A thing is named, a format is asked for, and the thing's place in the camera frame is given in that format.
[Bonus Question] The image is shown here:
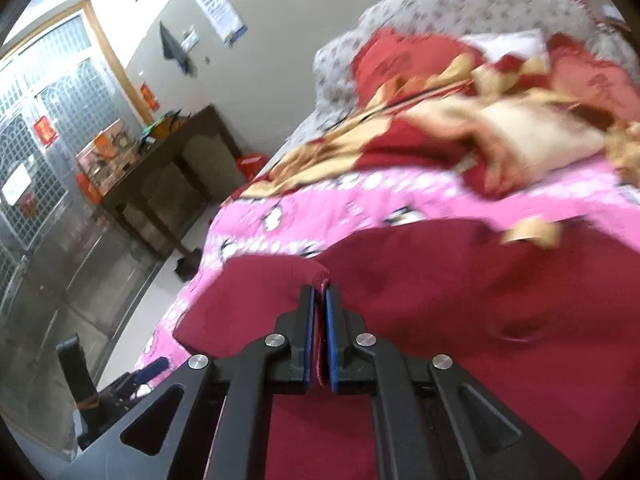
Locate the floral padded headboard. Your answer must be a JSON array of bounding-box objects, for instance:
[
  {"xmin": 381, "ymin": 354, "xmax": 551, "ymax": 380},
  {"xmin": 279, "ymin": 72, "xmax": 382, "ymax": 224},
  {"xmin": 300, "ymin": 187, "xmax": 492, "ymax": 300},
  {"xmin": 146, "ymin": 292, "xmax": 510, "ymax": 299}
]
[{"xmin": 312, "ymin": 0, "xmax": 631, "ymax": 126}]

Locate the white pillow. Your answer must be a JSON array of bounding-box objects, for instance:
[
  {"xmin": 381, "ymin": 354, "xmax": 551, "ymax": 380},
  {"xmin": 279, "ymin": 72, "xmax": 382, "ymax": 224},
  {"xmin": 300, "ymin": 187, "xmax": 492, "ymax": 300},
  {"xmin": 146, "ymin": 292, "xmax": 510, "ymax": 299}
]
[{"xmin": 460, "ymin": 30, "xmax": 551, "ymax": 62}]

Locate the dark cloth on wall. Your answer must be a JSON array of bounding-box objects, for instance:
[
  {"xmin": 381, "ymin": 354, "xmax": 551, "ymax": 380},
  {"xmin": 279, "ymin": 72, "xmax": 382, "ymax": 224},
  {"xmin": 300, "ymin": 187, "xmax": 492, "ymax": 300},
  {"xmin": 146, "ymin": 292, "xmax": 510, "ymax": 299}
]
[{"xmin": 159, "ymin": 21, "xmax": 192, "ymax": 74}]

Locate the white and blue wall poster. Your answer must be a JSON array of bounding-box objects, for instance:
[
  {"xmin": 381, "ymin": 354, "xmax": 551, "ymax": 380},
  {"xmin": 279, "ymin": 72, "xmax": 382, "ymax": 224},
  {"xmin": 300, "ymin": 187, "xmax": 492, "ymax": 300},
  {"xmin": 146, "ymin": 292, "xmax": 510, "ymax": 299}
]
[{"xmin": 190, "ymin": 0, "xmax": 248, "ymax": 47}]

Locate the pink penguin print blanket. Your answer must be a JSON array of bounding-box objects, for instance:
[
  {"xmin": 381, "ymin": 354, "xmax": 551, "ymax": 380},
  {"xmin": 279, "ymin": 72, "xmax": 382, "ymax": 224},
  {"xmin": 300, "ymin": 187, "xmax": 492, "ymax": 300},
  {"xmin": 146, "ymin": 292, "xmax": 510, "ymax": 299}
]
[{"xmin": 132, "ymin": 162, "xmax": 640, "ymax": 401}]

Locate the dark red fleece garment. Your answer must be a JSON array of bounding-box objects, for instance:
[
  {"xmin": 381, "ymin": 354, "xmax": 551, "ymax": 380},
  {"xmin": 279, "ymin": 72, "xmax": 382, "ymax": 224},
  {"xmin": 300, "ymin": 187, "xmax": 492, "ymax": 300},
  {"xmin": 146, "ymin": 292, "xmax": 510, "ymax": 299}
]
[{"xmin": 172, "ymin": 217, "xmax": 640, "ymax": 480}]

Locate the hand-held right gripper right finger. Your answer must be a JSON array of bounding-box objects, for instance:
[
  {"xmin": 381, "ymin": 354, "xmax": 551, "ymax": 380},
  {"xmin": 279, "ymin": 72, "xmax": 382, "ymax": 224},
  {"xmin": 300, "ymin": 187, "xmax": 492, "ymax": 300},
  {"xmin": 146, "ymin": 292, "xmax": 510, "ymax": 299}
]
[{"xmin": 324, "ymin": 285, "xmax": 584, "ymax": 480}]

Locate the dark slipper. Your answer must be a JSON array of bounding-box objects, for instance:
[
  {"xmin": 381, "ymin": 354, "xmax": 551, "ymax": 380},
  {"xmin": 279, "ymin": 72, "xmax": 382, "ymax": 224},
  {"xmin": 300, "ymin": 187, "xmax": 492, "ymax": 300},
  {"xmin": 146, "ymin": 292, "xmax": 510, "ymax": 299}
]
[{"xmin": 175, "ymin": 255, "xmax": 202, "ymax": 282}]

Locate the dark wooden table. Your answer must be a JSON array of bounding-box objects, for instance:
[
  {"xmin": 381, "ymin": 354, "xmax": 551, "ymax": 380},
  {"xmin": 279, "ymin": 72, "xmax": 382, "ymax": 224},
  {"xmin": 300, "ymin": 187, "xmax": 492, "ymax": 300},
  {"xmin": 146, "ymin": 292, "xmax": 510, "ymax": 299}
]
[{"xmin": 102, "ymin": 105, "xmax": 246, "ymax": 261}]

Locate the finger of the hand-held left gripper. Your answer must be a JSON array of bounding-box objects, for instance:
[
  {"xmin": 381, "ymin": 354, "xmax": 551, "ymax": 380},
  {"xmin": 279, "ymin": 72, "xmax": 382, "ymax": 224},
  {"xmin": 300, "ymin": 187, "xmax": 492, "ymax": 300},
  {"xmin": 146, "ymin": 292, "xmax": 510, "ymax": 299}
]
[{"xmin": 131, "ymin": 357, "xmax": 169, "ymax": 386}]

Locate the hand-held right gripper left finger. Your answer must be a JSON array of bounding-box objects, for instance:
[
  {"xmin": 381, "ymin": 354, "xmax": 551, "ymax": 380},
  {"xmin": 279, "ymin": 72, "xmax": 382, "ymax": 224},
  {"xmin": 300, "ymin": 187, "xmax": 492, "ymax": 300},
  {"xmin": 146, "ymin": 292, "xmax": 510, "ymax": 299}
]
[{"xmin": 57, "ymin": 285, "xmax": 317, "ymax": 480}]

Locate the red plastic bucket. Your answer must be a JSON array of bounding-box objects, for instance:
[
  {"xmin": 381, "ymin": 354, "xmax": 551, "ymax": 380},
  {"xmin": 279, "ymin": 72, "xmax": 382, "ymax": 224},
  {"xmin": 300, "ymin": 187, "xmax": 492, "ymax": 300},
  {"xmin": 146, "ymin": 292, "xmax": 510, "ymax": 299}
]
[{"xmin": 235, "ymin": 152, "xmax": 271, "ymax": 181}]

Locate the red and gold quilt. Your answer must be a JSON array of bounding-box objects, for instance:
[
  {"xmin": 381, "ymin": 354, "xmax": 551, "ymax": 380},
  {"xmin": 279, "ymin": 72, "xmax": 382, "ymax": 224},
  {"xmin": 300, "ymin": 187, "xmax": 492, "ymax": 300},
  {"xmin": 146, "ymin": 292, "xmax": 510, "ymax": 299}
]
[{"xmin": 225, "ymin": 27, "xmax": 640, "ymax": 251}]

